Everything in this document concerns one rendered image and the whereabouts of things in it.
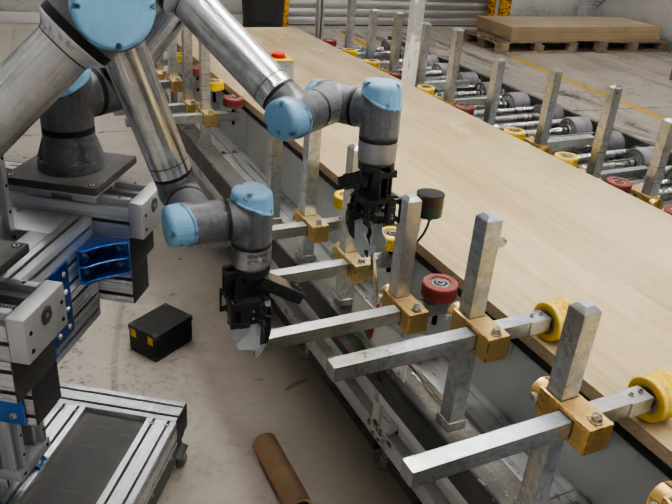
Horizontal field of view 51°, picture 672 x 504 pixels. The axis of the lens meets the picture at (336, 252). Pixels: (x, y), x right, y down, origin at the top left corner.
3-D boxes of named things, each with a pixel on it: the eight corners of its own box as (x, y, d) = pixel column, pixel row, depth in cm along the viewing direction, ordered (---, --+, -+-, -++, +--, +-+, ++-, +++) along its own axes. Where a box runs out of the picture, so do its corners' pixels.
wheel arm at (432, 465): (411, 491, 98) (414, 471, 96) (398, 473, 101) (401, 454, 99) (665, 407, 119) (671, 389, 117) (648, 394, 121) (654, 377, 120)
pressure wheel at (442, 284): (428, 336, 156) (435, 291, 151) (409, 317, 162) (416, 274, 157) (458, 329, 159) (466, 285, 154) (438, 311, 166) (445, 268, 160)
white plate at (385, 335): (402, 383, 156) (407, 345, 151) (349, 321, 176) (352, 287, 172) (404, 382, 156) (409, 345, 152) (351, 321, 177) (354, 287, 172)
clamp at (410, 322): (406, 335, 151) (409, 315, 149) (376, 304, 162) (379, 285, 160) (429, 330, 154) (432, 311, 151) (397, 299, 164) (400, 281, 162)
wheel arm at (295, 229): (204, 253, 182) (204, 238, 180) (201, 247, 185) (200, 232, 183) (354, 231, 200) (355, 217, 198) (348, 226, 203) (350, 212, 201)
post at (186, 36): (186, 138, 302) (183, 23, 280) (183, 136, 305) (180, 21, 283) (194, 138, 304) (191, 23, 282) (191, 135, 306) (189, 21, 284)
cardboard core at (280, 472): (288, 503, 203) (252, 436, 226) (287, 523, 207) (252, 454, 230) (313, 495, 206) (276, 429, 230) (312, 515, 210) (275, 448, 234)
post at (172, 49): (171, 112, 320) (167, 1, 298) (169, 109, 323) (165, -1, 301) (178, 111, 321) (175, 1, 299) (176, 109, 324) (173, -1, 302)
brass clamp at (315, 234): (309, 244, 192) (310, 227, 189) (290, 223, 202) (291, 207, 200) (330, 241, 194) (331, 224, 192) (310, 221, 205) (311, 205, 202)
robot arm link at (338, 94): (290, 82, 131) (340, 93, 126) (323, 73, 139) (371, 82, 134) (288, 124, 134) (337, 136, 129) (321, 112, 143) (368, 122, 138)
